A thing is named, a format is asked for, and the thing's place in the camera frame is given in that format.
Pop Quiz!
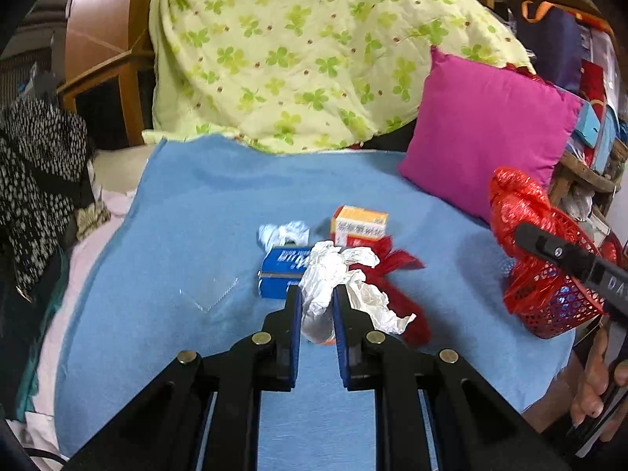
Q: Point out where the navy bag with orange handles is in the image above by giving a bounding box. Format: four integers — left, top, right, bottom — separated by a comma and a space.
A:
510, 0, 584, 94

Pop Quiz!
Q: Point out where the teal cloth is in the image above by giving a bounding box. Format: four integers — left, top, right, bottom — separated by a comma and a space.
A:
15, 255, 64, 418

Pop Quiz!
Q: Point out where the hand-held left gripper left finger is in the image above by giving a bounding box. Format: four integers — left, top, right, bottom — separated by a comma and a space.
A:
64, 285, 302, 471

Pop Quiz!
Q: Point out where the person's right hand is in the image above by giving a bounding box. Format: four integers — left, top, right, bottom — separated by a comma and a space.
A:
569, 326, 614, 427

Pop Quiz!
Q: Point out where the magenta pillow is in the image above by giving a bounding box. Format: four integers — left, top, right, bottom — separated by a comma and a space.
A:
398, 45, 584, 226

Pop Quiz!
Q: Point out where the white paper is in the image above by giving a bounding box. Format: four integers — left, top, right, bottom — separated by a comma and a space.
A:
298, 241, 417, 344

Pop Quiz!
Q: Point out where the pale pink sheet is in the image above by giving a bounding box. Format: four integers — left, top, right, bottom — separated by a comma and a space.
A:
15, 191, 143, 452

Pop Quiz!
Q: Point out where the light blue box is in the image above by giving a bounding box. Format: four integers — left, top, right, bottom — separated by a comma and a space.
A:
571, 103, 619, 158

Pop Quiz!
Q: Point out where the black white-dotted garment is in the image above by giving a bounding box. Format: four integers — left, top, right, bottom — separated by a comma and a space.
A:
0, 93, 96, 295

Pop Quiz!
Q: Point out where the green clover print quilt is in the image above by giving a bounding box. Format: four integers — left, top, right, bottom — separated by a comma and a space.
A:
142, 0, 535, 154

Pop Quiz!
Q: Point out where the clear plastic scrap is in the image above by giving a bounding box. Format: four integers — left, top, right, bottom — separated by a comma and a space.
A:
179, 277, 239, 312

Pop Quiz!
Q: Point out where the cream pillow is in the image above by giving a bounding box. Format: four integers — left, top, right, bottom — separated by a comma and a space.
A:
93, 144, 162, 197

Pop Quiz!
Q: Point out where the wooden stool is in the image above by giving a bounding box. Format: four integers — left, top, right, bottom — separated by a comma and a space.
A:
549, 152, 619, 217

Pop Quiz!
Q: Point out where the black cable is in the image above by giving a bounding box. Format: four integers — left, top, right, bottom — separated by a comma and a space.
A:
20, 446, 69, 463

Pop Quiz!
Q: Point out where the blue cardboard box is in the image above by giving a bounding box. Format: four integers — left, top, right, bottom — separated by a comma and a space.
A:
259, 246, 315, 300

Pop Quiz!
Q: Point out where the orange and red medicine box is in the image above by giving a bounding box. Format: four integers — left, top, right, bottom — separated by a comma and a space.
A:
330, 204, 389, 248

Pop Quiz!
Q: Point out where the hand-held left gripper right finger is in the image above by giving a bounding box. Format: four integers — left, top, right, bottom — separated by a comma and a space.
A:
332, 285, 572, 471

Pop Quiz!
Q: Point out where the blue blanket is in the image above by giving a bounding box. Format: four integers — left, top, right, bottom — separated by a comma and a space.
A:
54, 137, 575, 471

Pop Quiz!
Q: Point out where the crumpled blue face mask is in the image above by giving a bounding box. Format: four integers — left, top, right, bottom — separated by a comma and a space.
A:
257, 221, 311, 256

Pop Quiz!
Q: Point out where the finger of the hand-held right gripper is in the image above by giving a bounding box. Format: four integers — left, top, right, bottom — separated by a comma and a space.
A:
513, 222, 604, 285

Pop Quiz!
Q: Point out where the floral patterned cloth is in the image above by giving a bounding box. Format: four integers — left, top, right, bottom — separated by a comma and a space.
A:
73, 203, 111, 241

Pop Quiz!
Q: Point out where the wooden bed frame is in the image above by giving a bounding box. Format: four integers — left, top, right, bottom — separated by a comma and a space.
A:
56, 0, 170, 150

